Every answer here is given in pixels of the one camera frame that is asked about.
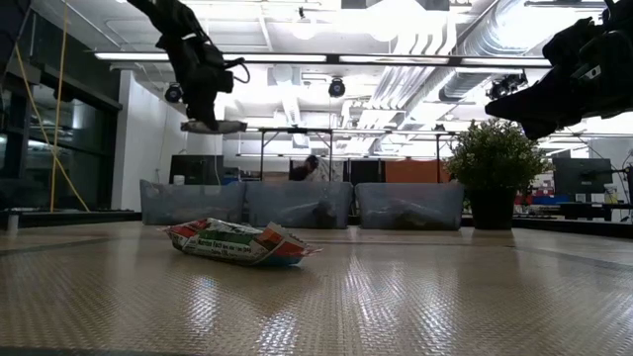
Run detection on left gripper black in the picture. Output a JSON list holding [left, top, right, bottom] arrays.
[[157, 32, 234, 131]]

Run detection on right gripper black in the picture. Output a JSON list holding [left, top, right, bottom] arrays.
[[484, 29, 633, 142]]

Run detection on red chewy granola bar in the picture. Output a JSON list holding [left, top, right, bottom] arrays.
[[157, 217, 323, 268]]

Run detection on black monitor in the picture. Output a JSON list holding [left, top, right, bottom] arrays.
[[552, 156, 614, 196], [169, 154, 226, 186]]

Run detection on green potted plant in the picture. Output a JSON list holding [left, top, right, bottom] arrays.
[[442, 118, 550, 231]]

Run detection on long ceiling light strip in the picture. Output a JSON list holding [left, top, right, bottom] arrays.
[[93, 50, 553, 69]]

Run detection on grey translucent plastic bin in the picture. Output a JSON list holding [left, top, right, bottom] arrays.
[[139, 179, 247, 227], [245, 181, 354, 229], [354, 182, 465, 231]]

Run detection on person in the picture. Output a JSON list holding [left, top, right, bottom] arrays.
[[289, 153, 342, 183]]

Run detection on brown silicone baking mat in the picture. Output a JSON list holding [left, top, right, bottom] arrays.
[[0, 235, 633, 356]]

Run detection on silver ventilation duct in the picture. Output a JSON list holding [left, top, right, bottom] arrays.
[[437, 0, 550, 103]]

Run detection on tall black frame table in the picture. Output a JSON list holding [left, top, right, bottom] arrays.
[[256, 127, 337, 183]]

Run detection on yellow extension cord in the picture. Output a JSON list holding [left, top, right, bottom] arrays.
[[48, 0, 69, 214], [14, 44, 91, 214]]

